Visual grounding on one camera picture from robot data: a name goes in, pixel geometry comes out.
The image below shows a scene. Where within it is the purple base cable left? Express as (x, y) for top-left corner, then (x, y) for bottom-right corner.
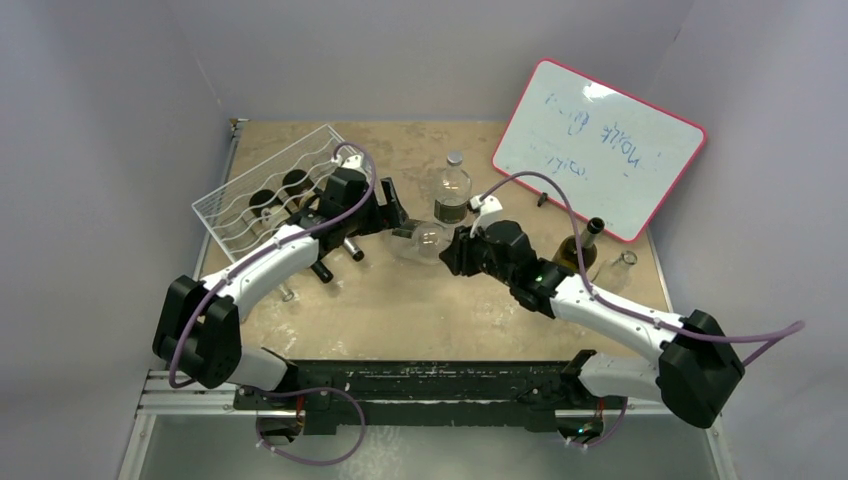
(255, 386), (367, 468)

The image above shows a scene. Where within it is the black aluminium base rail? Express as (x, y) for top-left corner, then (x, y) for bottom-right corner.
(139, 359), (670, 439)

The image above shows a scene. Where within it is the dark wine bottle foil neck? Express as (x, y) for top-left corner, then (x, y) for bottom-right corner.
(552, 217), (606, 272)

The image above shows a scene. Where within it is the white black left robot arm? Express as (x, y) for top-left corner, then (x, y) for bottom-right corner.
(152, 167), (408, 409)

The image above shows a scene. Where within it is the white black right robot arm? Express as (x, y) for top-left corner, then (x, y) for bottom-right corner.
(439, 221), (745, 429)

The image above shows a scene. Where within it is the round clear bottle silver cap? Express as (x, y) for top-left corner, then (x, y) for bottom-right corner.
(387, 219), (451, 265)

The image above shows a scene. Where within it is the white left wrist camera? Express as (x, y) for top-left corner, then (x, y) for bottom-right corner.
(330, 153), (371, 175)

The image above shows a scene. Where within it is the pink framed whiteboard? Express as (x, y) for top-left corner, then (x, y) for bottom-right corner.
(492, 59), (707, 242)

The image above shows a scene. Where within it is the dark green wine bottle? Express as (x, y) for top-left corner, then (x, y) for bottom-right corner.
(249, 189), (293, 236)

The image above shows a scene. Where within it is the clear glass bottle lying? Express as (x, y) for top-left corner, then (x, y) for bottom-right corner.
(592, 250), (638, 294)

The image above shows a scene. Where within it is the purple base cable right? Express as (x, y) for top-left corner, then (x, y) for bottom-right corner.
(564, 397), (629, 452)

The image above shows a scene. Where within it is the tall clear bottle silver cap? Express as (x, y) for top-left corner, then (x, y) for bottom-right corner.
(433, 151), (472, 226)

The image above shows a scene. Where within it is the white wire wine rack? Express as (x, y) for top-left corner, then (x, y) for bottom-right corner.
(192, 124), (359, 261)

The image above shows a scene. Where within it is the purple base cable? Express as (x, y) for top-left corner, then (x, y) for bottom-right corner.
(255, 386), (367, 468)
(564, 397), (629, 452)

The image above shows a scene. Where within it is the olive wine bottle beige label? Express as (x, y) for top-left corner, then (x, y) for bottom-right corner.
(282, 169), (367, 262)

